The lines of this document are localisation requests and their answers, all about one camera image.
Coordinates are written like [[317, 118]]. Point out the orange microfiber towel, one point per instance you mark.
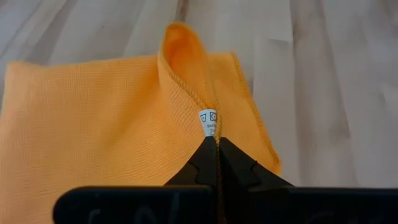
[[93, 124]]

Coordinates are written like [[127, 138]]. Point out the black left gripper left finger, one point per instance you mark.
[[202, 168]]

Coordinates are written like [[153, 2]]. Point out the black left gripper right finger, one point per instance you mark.
[[239, 171]]

